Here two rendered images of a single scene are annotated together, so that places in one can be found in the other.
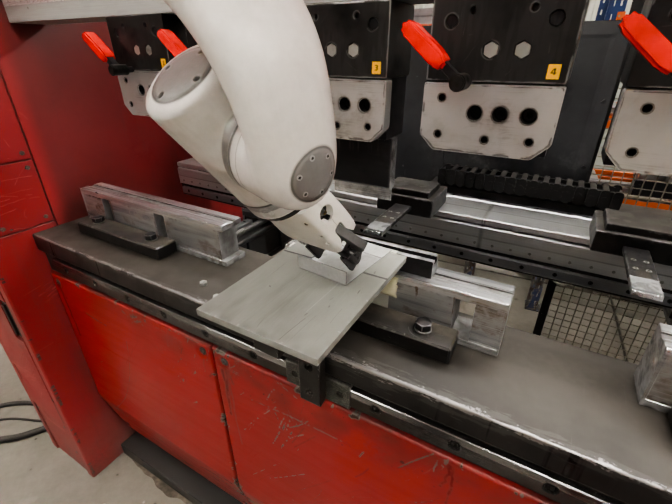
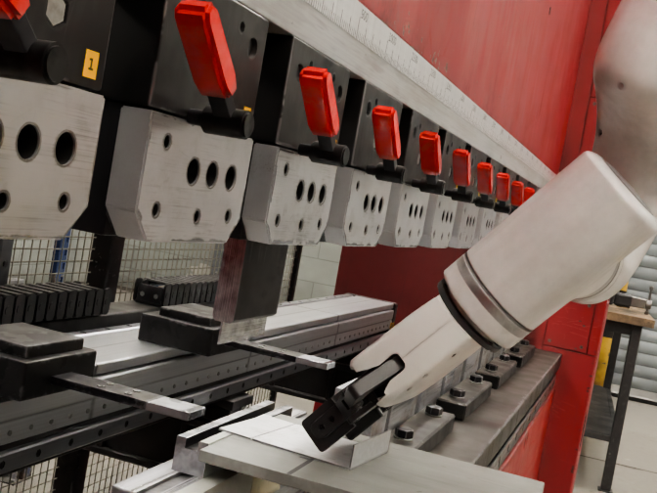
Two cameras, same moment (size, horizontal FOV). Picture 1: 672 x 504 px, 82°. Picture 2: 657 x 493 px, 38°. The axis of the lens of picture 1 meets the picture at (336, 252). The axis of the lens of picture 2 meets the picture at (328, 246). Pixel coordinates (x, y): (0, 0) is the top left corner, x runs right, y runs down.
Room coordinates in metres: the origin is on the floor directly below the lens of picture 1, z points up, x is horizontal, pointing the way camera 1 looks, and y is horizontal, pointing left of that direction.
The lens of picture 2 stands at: (0.70, 0.80, 1.22)
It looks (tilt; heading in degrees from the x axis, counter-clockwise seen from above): 3 degrees down; 259
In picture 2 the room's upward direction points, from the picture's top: 10 degrees clockwise
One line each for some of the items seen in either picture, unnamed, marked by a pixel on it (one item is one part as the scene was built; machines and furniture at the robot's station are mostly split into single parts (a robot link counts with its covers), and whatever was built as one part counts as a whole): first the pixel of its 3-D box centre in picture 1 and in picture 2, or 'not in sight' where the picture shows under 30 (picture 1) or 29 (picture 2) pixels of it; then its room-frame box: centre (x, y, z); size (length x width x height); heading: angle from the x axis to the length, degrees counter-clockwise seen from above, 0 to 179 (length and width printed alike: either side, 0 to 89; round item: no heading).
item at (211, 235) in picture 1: (156, 219); not in sight; (0.86, 0.44, 0.92); 0.50 x 0.06 x 0.10; 60
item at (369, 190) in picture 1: (362, 166); (250, 288); (0.59, -0.04, 1.13); 0.10 x 0.02 x 0.10; 60
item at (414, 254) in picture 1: (376, 251); (238, 434); (0.58, -0.07, 0.99); 0.20 x 0.03 x 0.03; 60
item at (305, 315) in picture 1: (313, 282); (380, 471); (0.46, 0.03, 1.00); 0.26 x 0.18 x 0.01; 150
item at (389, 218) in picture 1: (399, 205); (79, 373); (0.73, -0.13, 1.01); 0.26 x 0.12 x 0.05; 150
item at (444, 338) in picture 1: (364, 317); not in sight; (0.52, -0.05, 0.89); 0.30 x 0.05 x 0.03; 60
